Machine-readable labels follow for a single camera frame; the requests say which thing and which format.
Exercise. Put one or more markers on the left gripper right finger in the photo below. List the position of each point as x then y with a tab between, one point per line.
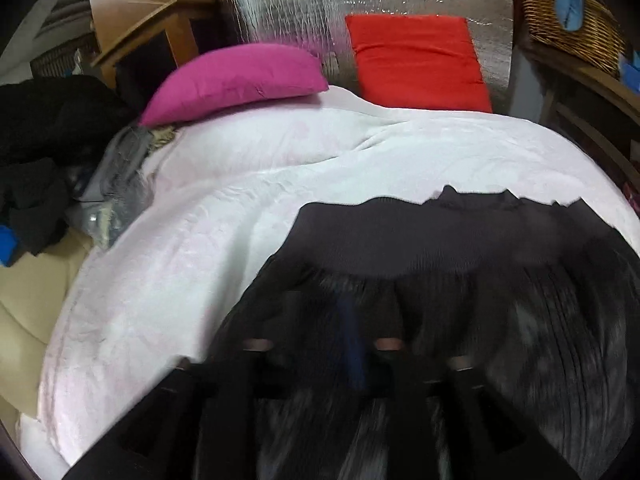
415	422

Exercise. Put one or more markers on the blue jacket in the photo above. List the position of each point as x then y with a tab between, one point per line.
8	245

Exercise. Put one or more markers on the magenta pillow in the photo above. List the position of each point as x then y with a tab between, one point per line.
234	76

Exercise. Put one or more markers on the black quilted jacket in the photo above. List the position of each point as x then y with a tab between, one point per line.
543	300

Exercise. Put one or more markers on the red pillow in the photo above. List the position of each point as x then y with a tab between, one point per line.
417	61

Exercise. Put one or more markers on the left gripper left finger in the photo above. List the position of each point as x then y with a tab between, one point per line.
199	422

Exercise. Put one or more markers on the pile of dark clothes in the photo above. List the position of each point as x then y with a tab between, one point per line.
51	127

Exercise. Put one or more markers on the grey garment in plastic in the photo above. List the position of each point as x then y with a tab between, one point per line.
117	192

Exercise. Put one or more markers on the cream leather sofa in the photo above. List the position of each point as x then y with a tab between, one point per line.
33	290

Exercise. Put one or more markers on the wooden pillar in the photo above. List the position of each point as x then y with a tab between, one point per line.
121	26

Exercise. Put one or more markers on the white bed blanket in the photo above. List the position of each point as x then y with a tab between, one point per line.
226	193

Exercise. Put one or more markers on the wooden shelf table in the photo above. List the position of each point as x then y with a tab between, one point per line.
588	107

